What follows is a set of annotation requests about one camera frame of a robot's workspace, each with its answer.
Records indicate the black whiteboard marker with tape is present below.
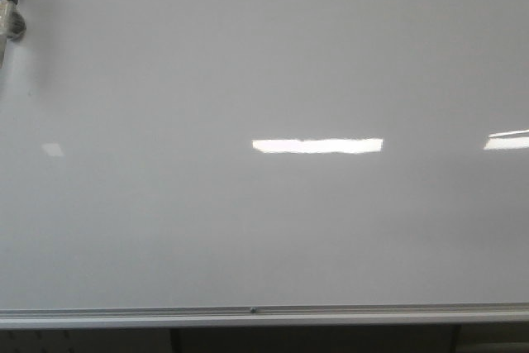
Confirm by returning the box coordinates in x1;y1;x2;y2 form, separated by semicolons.
1;0;26;66

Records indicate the white whiteboard with aluminium frame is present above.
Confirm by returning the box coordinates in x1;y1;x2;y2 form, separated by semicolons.
1;0;528;329

